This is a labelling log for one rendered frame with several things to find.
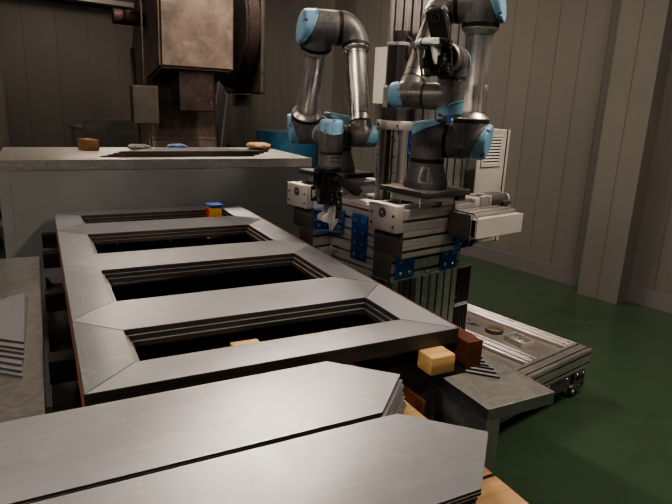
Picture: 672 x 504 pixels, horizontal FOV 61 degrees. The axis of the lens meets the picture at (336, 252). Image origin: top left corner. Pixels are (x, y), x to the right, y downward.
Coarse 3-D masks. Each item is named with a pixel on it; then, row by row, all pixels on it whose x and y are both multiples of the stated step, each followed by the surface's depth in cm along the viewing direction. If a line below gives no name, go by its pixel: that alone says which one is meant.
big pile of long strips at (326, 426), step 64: (256, 384) 94; (320, 384) 95; (384, 384) 96; (0, 448) 74; (64, 448) 75; (128, 448) 75; (192, 448) 76; (256, 448) 77; (320, 448) 77; (384, 448) 78; (448, 448) 78
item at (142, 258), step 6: (126, 252) 170; (132, 252) 170; (138, 252) 171; (144, 252) 171; (150, 252) 171; (132, 258) 164; (138, 258) 164; (144, 258) 165; (150, 258) 165; (156, 258) 165; (132, 264) 158; (138, 264) 158; (144, 264) 159; (150, 264) 159; (156, 264) 159; (162, 264) 159
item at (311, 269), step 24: (96, 216) 221; (120, 216) 225; (144, 216) 229; (168, 216) 233; (192, 216) 237; (96, 240) 191; (120, 240) 194; (144, 240) 198; (264, 240) 198; (192, 264) 163; (216, 264) 166; (240, 264) 169; (264, 264) 172; (288, 264) 176; (264, 312) 127; (288, 312) 130; (312, 312) 132; (336, 312) 135; (360, 312) 138; (384, 312) 132; (144, 336) 115; (168, 336) 117; (192, 336) 119; (432, 336) 119; (456, 336) 122; (288, 360) 104; (312, 360) 107; (336, 360) 109; (360, 360) 112; (144, 384) 93; (168, 384) 95; (192, 384) 97
